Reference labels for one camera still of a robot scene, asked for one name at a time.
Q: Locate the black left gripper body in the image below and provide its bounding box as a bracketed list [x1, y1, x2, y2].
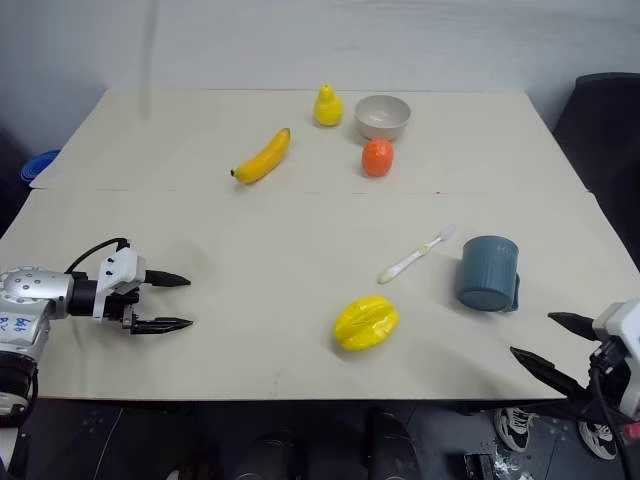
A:
[101, 279, 152, 334]

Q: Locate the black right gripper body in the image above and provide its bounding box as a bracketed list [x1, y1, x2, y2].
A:
[565, 341, 640, 427]

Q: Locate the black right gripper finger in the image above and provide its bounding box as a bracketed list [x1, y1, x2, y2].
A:
[547, 311, 600, 344]
[509, 345, 586, 401]

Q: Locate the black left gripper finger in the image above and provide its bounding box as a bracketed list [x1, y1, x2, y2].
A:
[144, 269, 193, 288]
[130, 315, 195, 336]

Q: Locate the black and white sneaker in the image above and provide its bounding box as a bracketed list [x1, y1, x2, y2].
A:
[493, 406, 537, 454]
[578, 419, 620, 462]

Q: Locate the blue-grey ribbed mug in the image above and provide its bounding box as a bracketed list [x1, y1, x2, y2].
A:
[455, 235, 522, 314]

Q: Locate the yellow banana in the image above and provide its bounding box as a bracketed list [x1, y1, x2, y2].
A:
[229, 127, 293, 187]

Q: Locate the blue round object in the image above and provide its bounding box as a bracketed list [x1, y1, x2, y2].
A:
[19, 149, 62, 184]

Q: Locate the white toothbrush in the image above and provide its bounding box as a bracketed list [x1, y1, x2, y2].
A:
[377, 223, 459, 286]

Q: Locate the black chair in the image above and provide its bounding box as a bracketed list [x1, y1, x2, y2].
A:
[551, 73, 640, 274]

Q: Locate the yellow starfruit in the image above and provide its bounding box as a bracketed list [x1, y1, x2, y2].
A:
[332, 294, 403, 352]

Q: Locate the yellow pear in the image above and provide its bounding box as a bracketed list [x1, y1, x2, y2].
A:
[312, 82, 345, 128]

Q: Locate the orange tangerine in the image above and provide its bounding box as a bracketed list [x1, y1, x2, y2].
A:
[361, 138, 395, 178]

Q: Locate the beige bowl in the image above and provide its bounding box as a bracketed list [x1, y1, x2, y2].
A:
[354, 94, 413, 142]

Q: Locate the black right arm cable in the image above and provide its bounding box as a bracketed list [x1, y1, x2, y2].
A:
[588, 349, 635, 480]

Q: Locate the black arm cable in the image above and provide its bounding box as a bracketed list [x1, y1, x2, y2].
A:
[64, 237, 132, 275]
[588, 349, 635, 480]

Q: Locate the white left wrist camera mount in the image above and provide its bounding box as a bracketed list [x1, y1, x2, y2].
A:
[91, 247, 149, 322]

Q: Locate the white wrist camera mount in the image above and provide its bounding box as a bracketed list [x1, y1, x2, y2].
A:
[591, 299, 640, 421]
[91, 247, 149, 322]

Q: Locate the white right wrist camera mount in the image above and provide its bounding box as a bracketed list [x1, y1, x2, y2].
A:
[591, 299, 640, 421]

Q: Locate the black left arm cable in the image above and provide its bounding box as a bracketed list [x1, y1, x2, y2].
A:
[64, 237, 132, 275]

